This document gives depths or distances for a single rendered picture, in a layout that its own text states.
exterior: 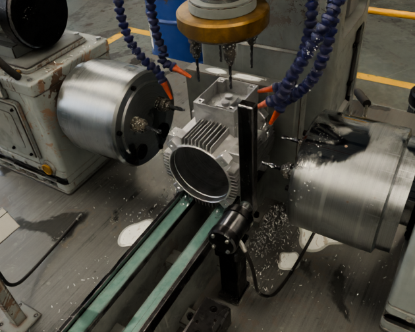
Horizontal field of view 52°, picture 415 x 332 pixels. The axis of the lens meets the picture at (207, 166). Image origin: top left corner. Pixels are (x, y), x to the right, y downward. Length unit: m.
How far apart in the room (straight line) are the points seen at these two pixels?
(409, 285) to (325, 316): 0.20
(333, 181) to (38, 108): 0.73
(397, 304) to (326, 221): 0.21
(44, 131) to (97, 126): 0.20
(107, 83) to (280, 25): 0.42
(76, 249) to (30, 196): 0.28
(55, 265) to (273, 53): 0.74
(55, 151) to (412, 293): 0.90
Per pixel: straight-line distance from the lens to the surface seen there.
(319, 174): 0.78
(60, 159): 1.22
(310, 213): 0.81
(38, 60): 1.17
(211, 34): 0.79
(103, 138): 1.02
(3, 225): 0.88
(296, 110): 0.97
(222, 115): 0.90
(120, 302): 0.91
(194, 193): 0.99
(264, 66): 1.09
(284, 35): 1.05
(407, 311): 0.92
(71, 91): 1.08
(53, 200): 1.30
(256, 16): 0.81
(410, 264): 0.81
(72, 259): 1.12
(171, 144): 0.91
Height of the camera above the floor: 1.63
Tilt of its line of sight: 40 degrees down
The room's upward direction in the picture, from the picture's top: 5 degrees counter-clockwise
